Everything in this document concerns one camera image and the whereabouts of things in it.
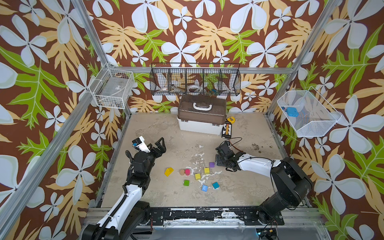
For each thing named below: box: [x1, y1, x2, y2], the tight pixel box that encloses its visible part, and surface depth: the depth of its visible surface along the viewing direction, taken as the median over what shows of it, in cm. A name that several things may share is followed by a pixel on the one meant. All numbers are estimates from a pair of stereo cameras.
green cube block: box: [183, 179, 190, 187], surface depth 88 cm
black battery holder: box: [221, 123, 232, 139], surface depth 110 cm
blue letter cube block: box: [201, 184, 209, 192], surface depth 84 cm
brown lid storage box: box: [177, 94, 227, 135], surface depth 98 cm
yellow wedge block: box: [164, 167, 175, 177], surface depth 90 cm
